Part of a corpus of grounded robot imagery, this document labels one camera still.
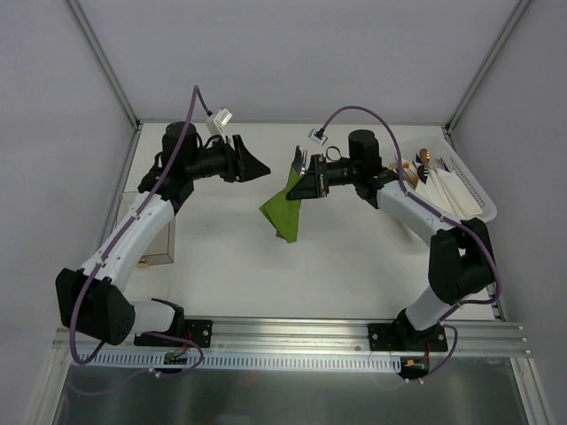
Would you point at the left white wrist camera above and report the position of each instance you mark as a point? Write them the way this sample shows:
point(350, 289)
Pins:
point(217, 121)

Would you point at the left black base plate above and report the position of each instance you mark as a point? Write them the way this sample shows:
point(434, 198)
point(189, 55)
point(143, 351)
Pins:
point(197, 330)

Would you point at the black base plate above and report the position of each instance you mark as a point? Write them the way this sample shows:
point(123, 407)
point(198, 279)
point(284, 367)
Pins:
point(397, 337)
point(197, 330)

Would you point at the silver table knife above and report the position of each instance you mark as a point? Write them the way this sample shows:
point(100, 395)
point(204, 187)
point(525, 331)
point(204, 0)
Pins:
point(295, 162)

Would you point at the green paper napkin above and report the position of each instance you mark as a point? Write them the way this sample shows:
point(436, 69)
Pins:
point(283, 214)

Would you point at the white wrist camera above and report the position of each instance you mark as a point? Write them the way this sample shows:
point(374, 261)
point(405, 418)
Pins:
point(318, 137)
point(217, 121)

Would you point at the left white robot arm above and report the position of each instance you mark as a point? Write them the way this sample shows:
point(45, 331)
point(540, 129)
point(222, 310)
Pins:
point(91, 298)

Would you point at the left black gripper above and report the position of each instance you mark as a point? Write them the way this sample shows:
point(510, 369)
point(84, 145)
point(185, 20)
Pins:
point(235, 159)

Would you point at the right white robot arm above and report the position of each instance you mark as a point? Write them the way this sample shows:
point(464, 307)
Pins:
point(460, 254)

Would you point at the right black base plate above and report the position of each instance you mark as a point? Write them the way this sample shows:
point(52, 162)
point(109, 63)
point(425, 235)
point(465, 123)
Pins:
point(397, 337)

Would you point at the white rolled napkin bundle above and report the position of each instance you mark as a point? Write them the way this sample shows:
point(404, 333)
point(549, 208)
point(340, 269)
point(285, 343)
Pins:
point(453, 190)

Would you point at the white plastic basket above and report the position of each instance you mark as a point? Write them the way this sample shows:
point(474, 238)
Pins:
point(444, 157)

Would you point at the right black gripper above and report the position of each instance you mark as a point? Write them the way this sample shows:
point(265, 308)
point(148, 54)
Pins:
point(318, 175)

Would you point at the left frame post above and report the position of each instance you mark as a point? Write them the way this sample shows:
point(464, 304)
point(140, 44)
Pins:
point(96, 49)

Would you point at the white slotted cable duct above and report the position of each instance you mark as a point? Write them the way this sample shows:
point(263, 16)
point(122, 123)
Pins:
point(250, 361)

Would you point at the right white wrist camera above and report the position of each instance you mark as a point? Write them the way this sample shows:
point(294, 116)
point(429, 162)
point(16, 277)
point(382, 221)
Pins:
point(318, 137)

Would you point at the right frame post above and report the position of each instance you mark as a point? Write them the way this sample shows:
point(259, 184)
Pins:
point(487, 62)

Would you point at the copper fork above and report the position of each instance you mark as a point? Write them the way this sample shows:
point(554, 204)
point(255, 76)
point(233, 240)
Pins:
point(411, 176)

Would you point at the copper spoon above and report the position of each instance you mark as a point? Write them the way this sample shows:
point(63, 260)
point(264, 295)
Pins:
point(425, 157)

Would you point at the clear smoked plastic box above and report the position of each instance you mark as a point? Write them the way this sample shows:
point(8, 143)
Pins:
point(161, 250)

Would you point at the aluminium rail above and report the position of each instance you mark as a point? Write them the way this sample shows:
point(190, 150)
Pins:
point(270, 335)

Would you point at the frame post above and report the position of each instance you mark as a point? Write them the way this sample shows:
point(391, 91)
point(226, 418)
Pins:
point(487, 62)
point(96, 49)

